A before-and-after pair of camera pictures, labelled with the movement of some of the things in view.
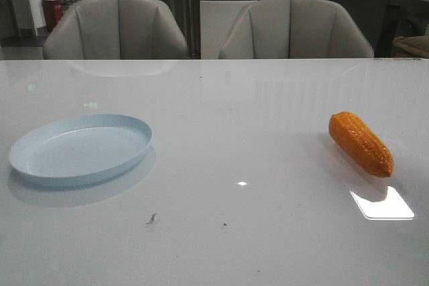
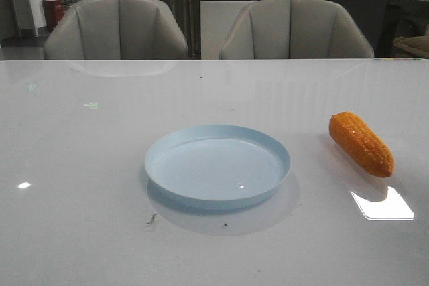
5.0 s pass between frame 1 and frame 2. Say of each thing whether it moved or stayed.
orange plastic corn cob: stayed
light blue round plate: moved
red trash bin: stayed
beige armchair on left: stayed
